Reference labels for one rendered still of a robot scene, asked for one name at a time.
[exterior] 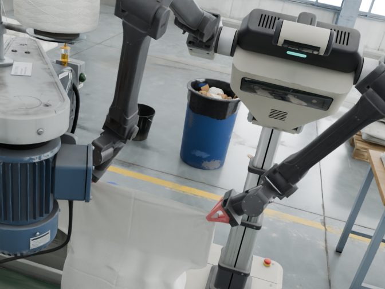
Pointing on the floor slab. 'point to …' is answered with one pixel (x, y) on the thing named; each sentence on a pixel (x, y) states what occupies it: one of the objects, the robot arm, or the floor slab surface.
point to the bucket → (144, 121)
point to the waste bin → (208, 124)
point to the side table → (376, 170)
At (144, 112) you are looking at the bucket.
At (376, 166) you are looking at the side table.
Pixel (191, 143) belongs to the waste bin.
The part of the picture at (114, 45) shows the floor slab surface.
